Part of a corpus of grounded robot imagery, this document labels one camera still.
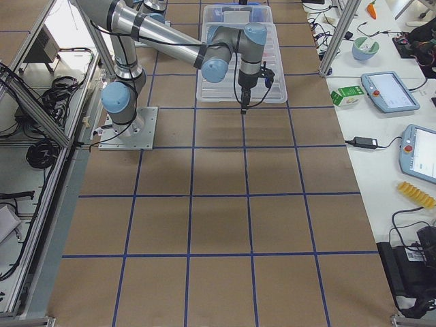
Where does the yellow ridged toy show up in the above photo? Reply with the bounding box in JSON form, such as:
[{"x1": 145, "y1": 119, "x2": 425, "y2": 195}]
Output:
[{"x1": 397, "y1": 181, "x2": 435, "y2": 209}]

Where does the clear plastic box lid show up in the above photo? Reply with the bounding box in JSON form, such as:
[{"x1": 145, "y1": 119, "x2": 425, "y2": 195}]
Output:
[{"x1": 196, "y1": 23, "x2": 287, "y2": 104}]

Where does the black power adapter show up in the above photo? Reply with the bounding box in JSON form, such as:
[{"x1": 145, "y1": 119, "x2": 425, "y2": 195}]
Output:
[{"x1": 353, "y1": 136, "x2": 378, "y2": 149}]

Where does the green white carton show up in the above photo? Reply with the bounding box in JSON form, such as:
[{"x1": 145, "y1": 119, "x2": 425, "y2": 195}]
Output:
[{"x1": 330, "y1": 85, "x2": 364, "y2": 107}]

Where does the teach pendant tablet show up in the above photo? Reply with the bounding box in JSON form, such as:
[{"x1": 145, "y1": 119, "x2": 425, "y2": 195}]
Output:
[
  {"x1": 360, "y1": 72, "x2": 420, "y2": 113},
  {"x1": 399, "y1": 124, "x2": 436, "y2": 184}
]

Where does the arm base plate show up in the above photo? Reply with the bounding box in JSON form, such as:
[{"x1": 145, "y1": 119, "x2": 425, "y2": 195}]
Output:
[{"x1": 98, "y1": 106, "x2": 158, "y2": 151}]

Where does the clear plastic storage box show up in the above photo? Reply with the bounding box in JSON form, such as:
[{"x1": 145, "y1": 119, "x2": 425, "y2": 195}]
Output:
[{"x1": 201, "y1": 4, "x2": 279, "y2": 52}]

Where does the orange carrot toy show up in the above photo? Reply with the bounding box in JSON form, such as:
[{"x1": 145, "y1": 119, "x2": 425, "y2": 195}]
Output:
[{"x1": 366, "y1": 0, "x2": 377, "y2": 20}]

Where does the aluminium frame post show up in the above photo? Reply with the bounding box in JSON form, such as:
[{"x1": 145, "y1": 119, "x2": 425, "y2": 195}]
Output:
[{"x1": 319, "y1": 0, "x2": 360, "y2": 77}]

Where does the green blue bowl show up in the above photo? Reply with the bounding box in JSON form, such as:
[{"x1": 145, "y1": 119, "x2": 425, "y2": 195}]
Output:
[{"x1": 352, "y1": 37, "x2": 379, "y2": 61}]

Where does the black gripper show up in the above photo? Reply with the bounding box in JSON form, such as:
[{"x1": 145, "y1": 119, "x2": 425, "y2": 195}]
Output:
[{"x1": 238, "y1": 72, "x2": 256, "y2": 114}]

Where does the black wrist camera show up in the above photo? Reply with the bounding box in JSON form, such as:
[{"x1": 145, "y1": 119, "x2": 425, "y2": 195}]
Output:
[{"x1": 258, "y1": 61, "x2": 275, "y2": 89}]

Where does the near teach pendant tablet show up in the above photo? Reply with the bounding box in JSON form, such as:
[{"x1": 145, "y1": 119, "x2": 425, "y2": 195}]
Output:
[{"x1": 399, "y1": 124, "x2": 436, "y2": 184}]

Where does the far teach pendant tablet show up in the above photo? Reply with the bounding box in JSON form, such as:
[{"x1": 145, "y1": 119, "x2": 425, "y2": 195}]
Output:
[{"x1": 360, "y1": 72, "x2": 420, "y2": 113}]

